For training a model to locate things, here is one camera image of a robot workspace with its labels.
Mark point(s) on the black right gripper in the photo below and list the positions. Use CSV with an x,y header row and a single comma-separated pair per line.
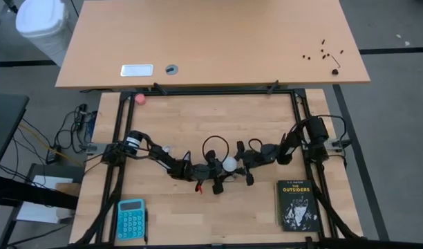
x,y
247,160

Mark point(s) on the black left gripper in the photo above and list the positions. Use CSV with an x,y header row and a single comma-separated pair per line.
x,y
213,169

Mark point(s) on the white frosted lightbulb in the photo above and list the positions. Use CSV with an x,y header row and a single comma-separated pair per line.
x,y
229,164

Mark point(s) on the metal lamp base with socket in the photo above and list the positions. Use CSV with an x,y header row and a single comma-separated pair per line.
x,y
232,176

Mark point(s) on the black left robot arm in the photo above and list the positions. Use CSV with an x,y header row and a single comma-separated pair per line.
x,y
156,157

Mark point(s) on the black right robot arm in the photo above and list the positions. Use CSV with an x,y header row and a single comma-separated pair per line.
x,y
301,145

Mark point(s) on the black paperback book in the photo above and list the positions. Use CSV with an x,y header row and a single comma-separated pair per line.
x,y
298,205

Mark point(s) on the black pen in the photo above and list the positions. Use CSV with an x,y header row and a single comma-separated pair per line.
x,y
146,224

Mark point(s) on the teal desk calculator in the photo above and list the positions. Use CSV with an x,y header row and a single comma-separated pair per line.
x,y
130,219

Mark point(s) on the grey round desk grommet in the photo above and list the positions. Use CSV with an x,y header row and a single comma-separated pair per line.
x,y
171,69

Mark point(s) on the white rectangular desk plate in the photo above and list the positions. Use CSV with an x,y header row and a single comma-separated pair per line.
x,y
136,70

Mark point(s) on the small dark knob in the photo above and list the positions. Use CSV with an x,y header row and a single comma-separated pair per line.
x,y
335,72

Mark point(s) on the light wooden desk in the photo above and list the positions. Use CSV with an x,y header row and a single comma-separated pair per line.
x,y
211,34

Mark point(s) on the black hex key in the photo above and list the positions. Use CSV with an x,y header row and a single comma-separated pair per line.
x,y
336,62

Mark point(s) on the black power brick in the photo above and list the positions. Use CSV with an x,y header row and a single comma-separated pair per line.
x,y
52,155

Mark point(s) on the white box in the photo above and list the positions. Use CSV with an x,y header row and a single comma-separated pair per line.
x,y
38,212

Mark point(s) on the black side desk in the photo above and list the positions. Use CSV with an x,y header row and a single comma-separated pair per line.
x,y
4,121

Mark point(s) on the white trash bin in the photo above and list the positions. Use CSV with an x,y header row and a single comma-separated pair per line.
x,y
42,24

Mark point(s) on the black frame clamp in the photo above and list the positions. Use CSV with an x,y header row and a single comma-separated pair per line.
x,y
159,88
273,87

